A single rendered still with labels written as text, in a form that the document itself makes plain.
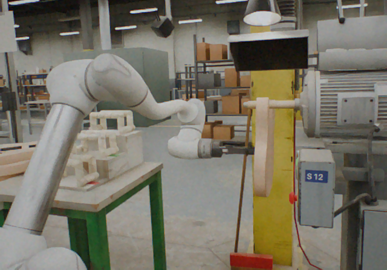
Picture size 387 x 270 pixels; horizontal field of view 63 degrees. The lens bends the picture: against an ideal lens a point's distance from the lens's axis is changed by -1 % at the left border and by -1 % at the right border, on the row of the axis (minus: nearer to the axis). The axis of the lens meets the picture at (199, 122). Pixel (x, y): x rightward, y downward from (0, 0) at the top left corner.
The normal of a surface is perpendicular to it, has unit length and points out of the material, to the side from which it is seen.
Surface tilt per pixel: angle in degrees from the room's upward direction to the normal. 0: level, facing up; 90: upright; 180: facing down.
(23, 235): 39
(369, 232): 90
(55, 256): 6
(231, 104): 90
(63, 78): 62
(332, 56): 90
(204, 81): 90
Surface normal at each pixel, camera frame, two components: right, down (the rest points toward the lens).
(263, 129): -0.31, 0.11
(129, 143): 0.94, 0.01
